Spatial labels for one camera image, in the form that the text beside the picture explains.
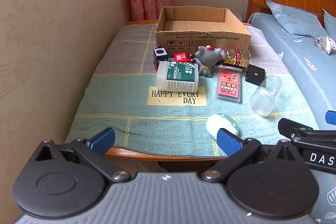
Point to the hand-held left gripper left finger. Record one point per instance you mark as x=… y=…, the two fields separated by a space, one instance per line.
x=103 y=138

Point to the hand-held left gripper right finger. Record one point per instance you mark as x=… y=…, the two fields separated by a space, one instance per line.
x=228 y=144

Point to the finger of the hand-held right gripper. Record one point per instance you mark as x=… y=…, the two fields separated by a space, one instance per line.
x=331 y=117
x=294 y=129

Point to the mint green oval case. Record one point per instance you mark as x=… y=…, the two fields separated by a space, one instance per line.
x=215 y=125

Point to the pink card case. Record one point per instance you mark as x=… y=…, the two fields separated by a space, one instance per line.
x=228 y=86

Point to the cardboard box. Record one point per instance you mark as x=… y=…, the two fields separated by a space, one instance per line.
x=202 y=35

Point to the clear plastic cup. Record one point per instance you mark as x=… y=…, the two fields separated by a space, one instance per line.
x=265 y=96

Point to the blue bed sheet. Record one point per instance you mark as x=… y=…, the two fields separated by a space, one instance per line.
x=302 y=69

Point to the wooden bedside table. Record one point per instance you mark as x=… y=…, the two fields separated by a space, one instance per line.
x=157 y=155

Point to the green checked tablecloth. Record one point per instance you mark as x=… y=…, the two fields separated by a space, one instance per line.
x=168 y=121

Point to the black square plate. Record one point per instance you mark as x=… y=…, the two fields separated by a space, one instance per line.
x=255 y=74

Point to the crumpled white patterned cloth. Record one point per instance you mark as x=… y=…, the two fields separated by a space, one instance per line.
x=325 y=44

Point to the thin black rod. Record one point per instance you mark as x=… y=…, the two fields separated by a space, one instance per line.
x=231 y=67

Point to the white cotton swab container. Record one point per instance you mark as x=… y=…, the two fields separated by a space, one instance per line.
x=178 y=76

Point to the glass bottle with gold contents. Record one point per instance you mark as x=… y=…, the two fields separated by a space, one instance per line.
x=237 y=57

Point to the grey toy cat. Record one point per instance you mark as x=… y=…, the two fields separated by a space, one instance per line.
x=207 y=57

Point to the blue flower print pillow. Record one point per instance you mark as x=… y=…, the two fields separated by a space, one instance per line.
x=330 y=23
x=296 y=20

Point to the small red box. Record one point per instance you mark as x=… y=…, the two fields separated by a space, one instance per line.
x=180 y=57

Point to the black cube with white face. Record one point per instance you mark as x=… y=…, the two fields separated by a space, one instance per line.
x=160 y=55

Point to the white wall socket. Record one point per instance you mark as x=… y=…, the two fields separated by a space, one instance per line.
x=239 y=16

